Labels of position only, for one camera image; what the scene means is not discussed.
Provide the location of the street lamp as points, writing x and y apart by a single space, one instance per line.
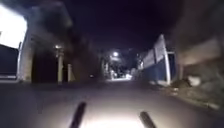
115 54

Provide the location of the pale pillar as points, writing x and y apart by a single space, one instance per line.
60 65

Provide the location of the robot's own part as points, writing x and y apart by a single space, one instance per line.
147 120
78 115

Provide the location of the building with lit sign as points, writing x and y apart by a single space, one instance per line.
36 50

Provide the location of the dark building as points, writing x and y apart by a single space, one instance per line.
200 43

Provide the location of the blue and white wall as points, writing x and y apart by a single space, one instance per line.
156 61

